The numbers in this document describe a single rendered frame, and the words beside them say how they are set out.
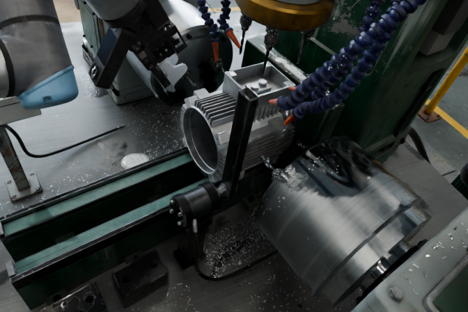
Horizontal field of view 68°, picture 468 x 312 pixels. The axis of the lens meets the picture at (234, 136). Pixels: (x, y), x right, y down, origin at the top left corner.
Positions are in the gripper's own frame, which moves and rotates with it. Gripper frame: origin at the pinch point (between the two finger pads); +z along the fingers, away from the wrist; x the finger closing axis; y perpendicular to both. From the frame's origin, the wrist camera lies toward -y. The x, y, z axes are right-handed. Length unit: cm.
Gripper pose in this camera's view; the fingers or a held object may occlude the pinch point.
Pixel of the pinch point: (167, 88)
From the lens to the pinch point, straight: 70.9
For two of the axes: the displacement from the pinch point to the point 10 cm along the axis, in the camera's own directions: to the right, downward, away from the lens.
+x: -5.7, -6.3, 5.3
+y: 7.7, -6.3, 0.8
